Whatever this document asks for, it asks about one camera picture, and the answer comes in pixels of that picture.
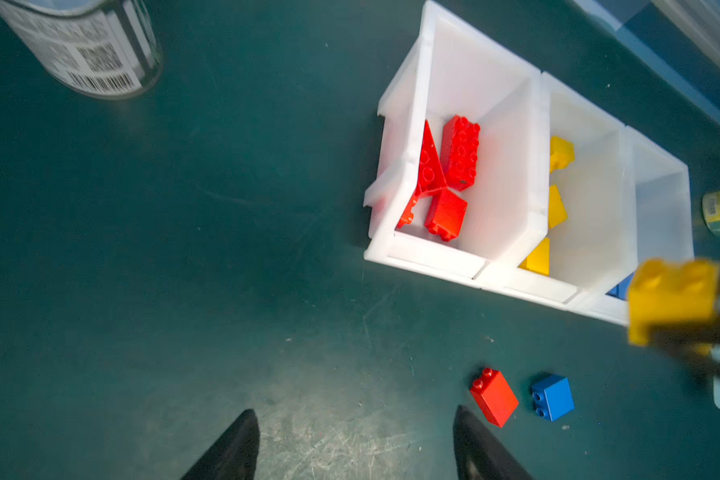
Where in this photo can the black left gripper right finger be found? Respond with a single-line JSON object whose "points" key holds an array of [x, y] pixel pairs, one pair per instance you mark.
{"points": [[478, 453]]}

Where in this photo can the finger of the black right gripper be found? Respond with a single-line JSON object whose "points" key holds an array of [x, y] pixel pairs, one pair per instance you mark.
{"points": [[685, 333]]}

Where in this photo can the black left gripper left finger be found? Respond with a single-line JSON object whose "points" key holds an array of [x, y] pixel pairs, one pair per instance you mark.
{"points": [[233, 455]]}

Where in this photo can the yellow brick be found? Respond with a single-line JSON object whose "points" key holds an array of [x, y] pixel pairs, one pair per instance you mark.
{"points": [[664, 293], [557, 213]]}

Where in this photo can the yellow brick binned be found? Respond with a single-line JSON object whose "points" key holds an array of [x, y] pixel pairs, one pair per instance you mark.
{"points": [[538, 261], [562, 153]]}

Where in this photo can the red long brick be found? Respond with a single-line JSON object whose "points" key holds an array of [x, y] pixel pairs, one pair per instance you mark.
{"points": [[431, 178], [459, 152]]}

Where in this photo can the blue brick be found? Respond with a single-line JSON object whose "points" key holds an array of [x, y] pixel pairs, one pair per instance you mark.
{"points": [[552, 397], [620, 291]]}

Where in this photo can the red small brick binned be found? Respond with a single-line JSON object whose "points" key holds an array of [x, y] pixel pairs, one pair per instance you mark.
{"points": [[407, 216]]}

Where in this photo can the red brick centre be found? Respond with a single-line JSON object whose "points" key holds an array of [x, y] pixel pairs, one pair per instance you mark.
{"points": [[446, 215]]}

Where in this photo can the white left bin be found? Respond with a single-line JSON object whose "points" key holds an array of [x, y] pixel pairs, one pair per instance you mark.
{"points": [[452, 70]]}

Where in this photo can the silver tin can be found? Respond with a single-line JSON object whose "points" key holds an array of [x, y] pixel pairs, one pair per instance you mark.
{"points": [[102, 49]]}

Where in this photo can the aluminium frame rail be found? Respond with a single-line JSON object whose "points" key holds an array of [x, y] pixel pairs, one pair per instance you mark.
{"points": [[699, 21]]}

